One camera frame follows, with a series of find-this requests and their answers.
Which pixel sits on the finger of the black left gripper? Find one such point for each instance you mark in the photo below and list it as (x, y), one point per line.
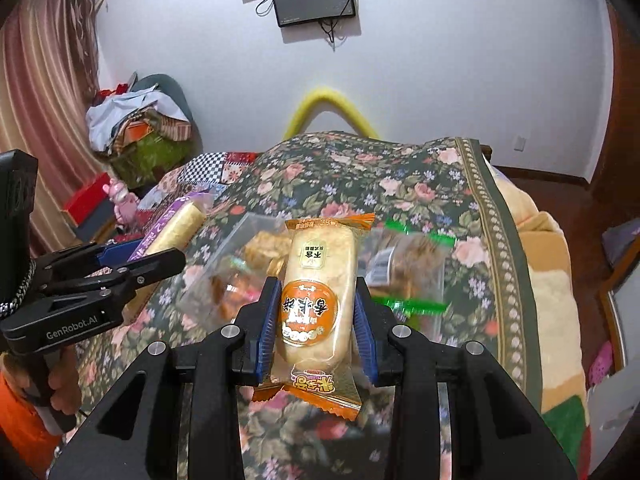
(67, 264)
(127, 277)

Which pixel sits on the striped red curtain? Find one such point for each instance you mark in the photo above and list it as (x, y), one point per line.
(49, 78)

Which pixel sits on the pile of clothes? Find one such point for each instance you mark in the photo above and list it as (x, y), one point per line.
(144, 132)

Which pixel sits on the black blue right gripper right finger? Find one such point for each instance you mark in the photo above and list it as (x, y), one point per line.
(495, 431)

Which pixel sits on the red flat box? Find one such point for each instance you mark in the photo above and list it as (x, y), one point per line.
(79, 207)

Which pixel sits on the purple cake packet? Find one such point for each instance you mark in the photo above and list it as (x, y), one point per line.
(176, 226)

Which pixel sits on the orange fried snack bag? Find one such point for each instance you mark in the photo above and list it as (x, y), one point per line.
(255, 249)

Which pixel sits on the brown snack clear bag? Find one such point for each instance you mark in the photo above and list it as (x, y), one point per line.
(404, 269)

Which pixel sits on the orange bread snack packet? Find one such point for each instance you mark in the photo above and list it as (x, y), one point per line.
(313, 347)

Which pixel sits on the yellow beige blanket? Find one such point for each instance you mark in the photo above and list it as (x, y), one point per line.
(563, 395)

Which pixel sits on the floral green bedspread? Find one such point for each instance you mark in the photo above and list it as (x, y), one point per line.
(441, 186)

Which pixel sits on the pink plush toy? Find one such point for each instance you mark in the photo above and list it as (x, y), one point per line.
(125, 203)

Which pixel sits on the left hand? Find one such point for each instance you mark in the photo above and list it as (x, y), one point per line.
(63, 380)

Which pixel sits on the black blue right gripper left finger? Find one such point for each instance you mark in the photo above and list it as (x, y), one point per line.
(133, 433)

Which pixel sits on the yellow curved headboard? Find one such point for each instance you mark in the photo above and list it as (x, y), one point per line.
(325, 100)

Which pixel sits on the patchwork checkered quilt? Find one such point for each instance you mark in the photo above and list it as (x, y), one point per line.
(208, 172)

